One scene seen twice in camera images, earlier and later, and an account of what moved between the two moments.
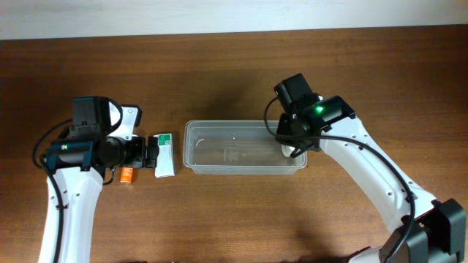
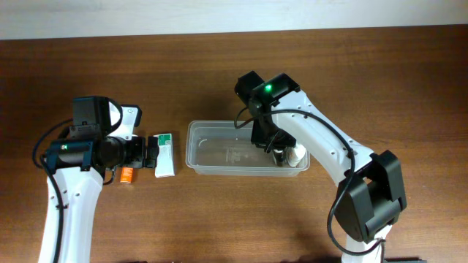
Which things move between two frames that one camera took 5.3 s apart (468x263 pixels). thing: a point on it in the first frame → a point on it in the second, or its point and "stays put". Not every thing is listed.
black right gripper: [297, 148] → [272, 139]
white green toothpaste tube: [165, 161] stays put
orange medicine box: [126, 174] stays put
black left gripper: [150, 157] stays put
